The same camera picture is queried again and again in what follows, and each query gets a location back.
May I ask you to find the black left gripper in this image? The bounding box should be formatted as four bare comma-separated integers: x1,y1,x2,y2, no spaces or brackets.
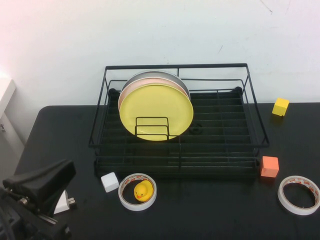
0,159,77,240

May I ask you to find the yellow plate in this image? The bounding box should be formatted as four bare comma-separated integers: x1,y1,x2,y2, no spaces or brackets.
118,83,195,142

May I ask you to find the pink plate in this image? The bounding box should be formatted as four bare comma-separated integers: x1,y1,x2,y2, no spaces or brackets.
117,77,189,113

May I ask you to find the grey plate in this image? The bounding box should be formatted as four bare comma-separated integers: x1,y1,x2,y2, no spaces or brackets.
122,70,191,100

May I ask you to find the white charger plug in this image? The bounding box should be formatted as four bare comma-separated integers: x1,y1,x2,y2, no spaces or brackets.
53,189,77,215

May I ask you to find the white cube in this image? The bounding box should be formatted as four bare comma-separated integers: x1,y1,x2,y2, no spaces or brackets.
100,171,120,193

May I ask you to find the white tape roll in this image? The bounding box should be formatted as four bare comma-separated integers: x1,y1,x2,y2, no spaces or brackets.
117,172,158,212
277,175,320,216

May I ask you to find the yellow rubber duck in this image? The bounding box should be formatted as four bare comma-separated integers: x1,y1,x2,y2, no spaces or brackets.
133,180,154,203

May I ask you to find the white cabinet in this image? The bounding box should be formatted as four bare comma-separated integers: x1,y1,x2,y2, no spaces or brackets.
0,78,27,161

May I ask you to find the orange cube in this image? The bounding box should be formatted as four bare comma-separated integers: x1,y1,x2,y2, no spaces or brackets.
259,155,280,179

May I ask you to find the yellow cube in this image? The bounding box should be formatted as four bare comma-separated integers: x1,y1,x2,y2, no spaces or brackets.
271,97,290,117

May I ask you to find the black wire dish rack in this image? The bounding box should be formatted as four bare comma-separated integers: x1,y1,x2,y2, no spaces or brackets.
88,62,270,179

